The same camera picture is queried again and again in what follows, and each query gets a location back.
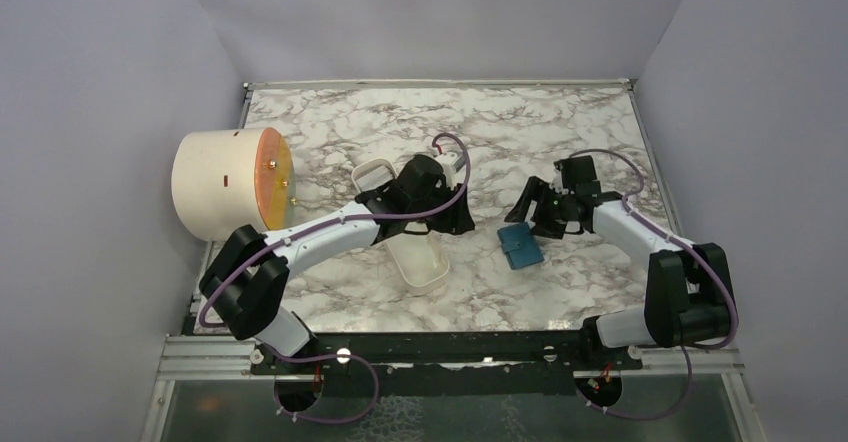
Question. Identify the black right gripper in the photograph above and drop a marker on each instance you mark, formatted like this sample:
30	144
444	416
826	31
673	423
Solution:
531	193

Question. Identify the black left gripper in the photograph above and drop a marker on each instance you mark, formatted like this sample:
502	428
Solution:
457	219

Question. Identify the blue leather card holder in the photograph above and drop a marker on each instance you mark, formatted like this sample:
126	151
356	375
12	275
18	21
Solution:
519	246

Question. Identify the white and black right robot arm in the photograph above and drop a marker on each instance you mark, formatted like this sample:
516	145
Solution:
688	298

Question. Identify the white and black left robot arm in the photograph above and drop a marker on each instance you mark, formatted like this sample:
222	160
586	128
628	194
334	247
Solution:
243	287

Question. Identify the white oblong plastic tray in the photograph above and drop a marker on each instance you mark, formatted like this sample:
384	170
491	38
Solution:
420	260

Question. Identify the cream cylinder with orange disc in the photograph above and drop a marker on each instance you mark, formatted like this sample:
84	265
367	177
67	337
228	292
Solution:
223	180

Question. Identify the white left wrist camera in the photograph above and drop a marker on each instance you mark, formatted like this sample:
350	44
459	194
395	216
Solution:
453	164

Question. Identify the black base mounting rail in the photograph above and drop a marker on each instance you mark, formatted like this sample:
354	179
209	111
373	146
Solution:
358	365

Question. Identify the aluminium frame rail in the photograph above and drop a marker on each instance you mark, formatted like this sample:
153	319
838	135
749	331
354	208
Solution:
205	390

